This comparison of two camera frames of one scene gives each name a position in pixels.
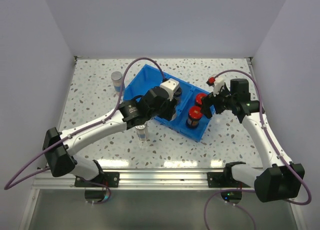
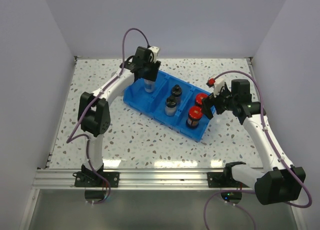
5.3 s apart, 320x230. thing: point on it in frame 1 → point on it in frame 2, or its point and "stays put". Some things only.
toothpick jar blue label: [142, 131] → [149, 85]
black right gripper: [210, 100] stays put
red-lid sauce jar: [198, 98] stays put
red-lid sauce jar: [194, 115] stays put
